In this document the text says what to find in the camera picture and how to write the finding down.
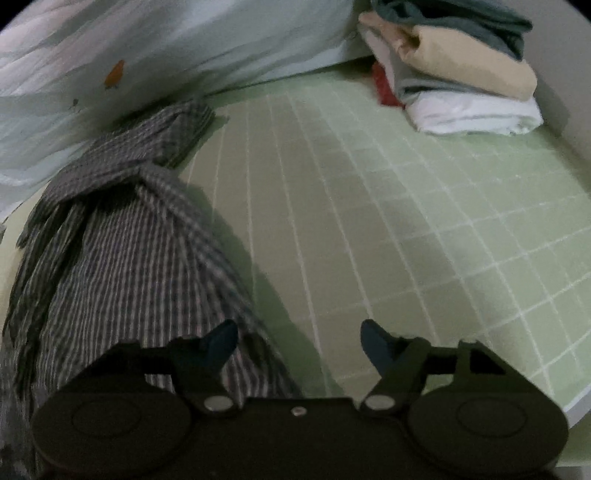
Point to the light grey folded garment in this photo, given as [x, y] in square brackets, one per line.
[397, 69]

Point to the dark teal folded garment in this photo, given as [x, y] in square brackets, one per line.
[461, 18]

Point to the white folded garment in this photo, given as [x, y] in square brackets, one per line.
[471, 115]

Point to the beige folded garment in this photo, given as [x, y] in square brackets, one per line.
[475, 60]

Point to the green checked bed sheet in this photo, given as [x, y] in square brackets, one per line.
[369, 207]

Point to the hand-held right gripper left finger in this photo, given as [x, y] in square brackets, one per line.
[221, 345]

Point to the red folded garment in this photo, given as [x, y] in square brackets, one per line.
[385, 88]

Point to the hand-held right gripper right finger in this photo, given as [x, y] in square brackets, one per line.
[376, 345]

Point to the grey plaid shirt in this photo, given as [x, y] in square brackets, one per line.
[115, 258]

